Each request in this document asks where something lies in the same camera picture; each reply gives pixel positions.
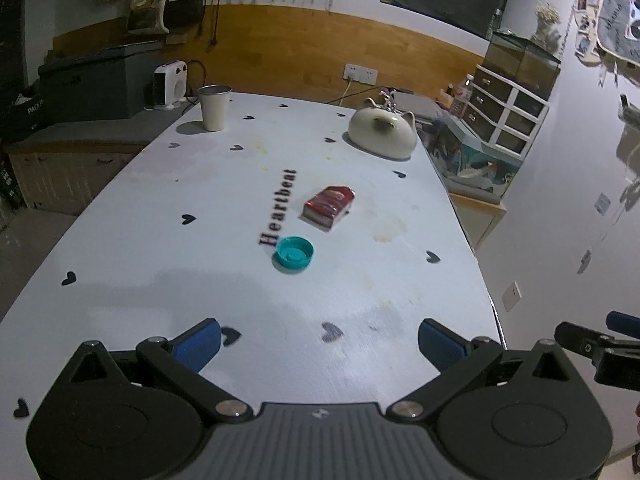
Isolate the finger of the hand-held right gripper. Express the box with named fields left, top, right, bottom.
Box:
left=606, top=310, right=640, bottom=337
left=553, top=321, right=608, bottom=358

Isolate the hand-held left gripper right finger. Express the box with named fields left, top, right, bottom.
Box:
left=386, top=318, right=583, bottom=423

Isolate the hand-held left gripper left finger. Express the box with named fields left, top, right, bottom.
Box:
left=51, top=317, right=253, bottom=423

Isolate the teal bottle cap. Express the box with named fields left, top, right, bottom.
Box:
left=272, top=235, right=315, bottom=274

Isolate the red snack packet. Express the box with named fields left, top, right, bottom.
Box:
left=302, top=185, right=356, bottom=231

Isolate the low wooden side cabinet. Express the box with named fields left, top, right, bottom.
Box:
left=446, top=192, right=509, bottom=252

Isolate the white heart-print tablecloth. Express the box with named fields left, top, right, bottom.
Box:
left=0, top=91, right=507, bottom=480

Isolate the blue printed box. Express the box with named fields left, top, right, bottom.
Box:
left=419, top=110, right=521, bottom=202

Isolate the wooden cabinet with grey top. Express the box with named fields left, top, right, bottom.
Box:
left=2, top=100, right=202, bottom=217

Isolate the white pig-shaped ceramic pot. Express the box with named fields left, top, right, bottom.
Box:
left=347, top=98, right=419, bottom=161

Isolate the white drawer cabinet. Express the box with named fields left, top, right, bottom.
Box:
left=462, top=63, right=551, bottom=159

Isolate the metal cup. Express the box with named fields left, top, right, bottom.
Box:
left=197, top=84, right=234, bottom=132

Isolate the grey flat case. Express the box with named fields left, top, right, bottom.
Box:
left=390, top=90, right=444, bottom=122

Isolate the clear water bottle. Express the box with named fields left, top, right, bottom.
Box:
left=449, top=73, right=475, bottom=116

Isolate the small white heater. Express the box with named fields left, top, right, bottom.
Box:
left=151, top=59, right=190, bottom=110

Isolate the glass tank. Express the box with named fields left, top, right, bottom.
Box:
left=485, top=28, right=562, bottom=100

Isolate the grey storage box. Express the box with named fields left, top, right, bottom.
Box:
left=37, top=40, right=166, bottom=124

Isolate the black cardboard box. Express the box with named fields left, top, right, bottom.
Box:
left=0, top=85, right=52, bottom=144

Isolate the vase with dried flowers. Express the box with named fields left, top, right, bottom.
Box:
left=529, top=2, right=564, bottom=54

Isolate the hanging black bag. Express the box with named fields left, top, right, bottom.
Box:
left=164, top=0, right=206, bottom=37

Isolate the black heater cable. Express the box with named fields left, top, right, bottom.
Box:
left=185, top=59, right=209, bottom=102

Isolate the white double wall socket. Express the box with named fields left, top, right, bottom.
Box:
left=343, top=63, right=379, bottom=86

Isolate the wall photo collage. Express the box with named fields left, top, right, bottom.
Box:
left=572, top=0, right=640, bottom=69

